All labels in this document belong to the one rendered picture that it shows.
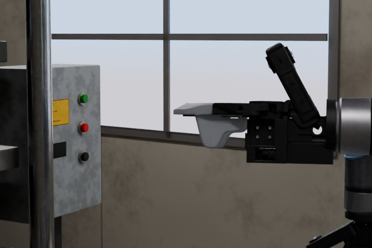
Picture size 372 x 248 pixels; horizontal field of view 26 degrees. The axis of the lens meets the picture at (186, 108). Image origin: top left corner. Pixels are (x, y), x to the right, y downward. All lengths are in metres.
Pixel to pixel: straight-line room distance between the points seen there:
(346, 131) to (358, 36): 2.78
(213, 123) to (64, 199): 1.19
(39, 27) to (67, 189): 0.51
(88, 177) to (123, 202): 2.42
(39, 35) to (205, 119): 0.91
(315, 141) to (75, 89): 1.23
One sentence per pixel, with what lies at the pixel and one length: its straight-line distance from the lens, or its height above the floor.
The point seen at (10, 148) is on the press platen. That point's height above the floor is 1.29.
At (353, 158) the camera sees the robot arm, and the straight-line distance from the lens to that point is 1.59.
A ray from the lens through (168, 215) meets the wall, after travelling 4.49.
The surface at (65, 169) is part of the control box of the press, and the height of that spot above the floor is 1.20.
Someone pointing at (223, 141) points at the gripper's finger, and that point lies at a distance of 1.12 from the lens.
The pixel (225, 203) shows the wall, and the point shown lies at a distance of 4.26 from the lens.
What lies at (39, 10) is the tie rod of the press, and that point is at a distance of 1.90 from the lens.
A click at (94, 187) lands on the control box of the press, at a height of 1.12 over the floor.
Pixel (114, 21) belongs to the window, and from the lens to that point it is 4.60.
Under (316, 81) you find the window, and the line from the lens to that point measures 3.89.
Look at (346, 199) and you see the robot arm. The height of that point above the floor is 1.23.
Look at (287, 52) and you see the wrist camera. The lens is 1.07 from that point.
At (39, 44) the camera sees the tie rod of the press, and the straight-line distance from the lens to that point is 1.90.
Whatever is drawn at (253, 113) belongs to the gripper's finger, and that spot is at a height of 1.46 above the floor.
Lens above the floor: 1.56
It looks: 5 degrees down
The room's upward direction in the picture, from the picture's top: straight up
